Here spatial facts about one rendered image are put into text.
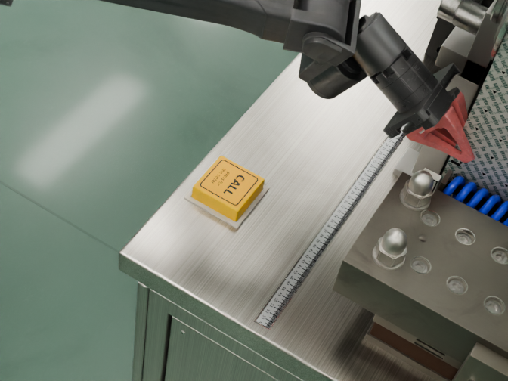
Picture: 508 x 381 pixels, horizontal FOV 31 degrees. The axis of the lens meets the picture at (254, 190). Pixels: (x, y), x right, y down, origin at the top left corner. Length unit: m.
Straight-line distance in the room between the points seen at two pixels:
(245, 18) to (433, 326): 0.39
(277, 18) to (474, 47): 0.25
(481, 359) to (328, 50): 0.37
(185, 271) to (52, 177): 1.29
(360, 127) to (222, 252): 0.31
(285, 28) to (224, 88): 1.63
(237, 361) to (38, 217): 1.22
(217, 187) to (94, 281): 1.05
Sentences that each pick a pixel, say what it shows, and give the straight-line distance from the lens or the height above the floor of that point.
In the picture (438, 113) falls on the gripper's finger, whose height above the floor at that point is 1.13.
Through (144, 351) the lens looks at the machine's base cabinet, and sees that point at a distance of 1.28.
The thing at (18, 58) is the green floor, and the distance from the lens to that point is 2.68.
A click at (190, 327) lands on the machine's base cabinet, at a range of 1.16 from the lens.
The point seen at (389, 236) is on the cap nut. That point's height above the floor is 1.07.
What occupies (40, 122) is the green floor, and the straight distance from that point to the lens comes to 2.50.
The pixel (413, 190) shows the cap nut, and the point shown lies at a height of 1.06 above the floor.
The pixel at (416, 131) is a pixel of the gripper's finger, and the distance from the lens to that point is 1.07.
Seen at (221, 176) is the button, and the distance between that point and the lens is 1.18.
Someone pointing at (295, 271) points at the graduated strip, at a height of 0.90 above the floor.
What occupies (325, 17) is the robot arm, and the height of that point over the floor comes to 1.21.
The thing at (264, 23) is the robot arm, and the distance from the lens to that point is 1.00.
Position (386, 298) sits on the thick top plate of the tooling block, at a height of 1.01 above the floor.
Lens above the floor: 1.82
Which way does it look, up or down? 50 degrees down
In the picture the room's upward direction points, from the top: 12 degrees clockwise
